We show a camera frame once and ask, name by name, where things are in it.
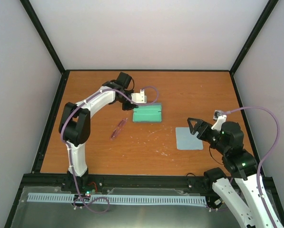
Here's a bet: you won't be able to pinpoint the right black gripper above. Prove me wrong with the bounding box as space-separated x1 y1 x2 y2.
187 117 228 154

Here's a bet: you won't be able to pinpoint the light blue cleaning cloth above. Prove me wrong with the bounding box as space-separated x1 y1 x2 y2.
176 127 203 150

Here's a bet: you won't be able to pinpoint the grey glasses case green lining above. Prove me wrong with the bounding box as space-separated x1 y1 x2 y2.
132 103 162 123

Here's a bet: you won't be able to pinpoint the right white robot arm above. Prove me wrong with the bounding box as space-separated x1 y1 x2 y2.
187 115 283 228

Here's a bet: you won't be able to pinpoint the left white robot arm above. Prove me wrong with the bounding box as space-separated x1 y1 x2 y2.
59 72 137 191

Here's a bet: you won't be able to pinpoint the pink translucent sunglasses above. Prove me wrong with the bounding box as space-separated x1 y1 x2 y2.
110 118 128 140

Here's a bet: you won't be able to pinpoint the clear plastic sheet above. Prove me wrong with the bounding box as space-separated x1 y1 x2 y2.
11 187 239 228

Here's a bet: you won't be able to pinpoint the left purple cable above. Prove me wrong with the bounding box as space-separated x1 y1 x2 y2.
60 85 160 214

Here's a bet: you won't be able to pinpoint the purple cable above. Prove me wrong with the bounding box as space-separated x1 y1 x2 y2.
207 106 281 228
60 85 160 214

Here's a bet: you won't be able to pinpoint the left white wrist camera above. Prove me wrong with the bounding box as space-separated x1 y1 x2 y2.
131 89 147 104

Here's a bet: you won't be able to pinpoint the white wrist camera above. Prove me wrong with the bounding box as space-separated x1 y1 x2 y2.
131 89 147 104
211 110 227 131

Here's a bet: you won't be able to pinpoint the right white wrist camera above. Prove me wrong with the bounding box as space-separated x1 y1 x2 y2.
211 110 227 131

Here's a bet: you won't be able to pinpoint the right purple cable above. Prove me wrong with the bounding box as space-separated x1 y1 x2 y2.
207 106 281 228

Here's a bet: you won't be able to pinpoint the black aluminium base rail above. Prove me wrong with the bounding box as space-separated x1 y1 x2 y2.
20 173 213 194

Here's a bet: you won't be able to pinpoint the black enclosure frame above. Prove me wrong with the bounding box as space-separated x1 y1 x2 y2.
5 0 284 228

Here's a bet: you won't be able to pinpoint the light blue slotted cable duct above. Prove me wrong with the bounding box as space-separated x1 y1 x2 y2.
27 193 206 207

